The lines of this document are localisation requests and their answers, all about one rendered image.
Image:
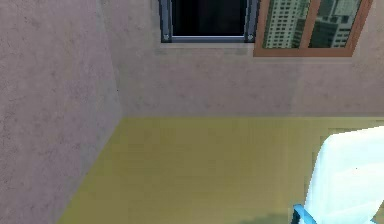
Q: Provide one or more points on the grey framed dark picture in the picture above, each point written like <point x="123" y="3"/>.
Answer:
<point x="208" y="16"/>

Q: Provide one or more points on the brown framed window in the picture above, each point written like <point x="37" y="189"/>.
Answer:
<point x="311" y="26"/>

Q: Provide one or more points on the white chair with blue frame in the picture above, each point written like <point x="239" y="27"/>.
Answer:
<point x="350" y="180"/>

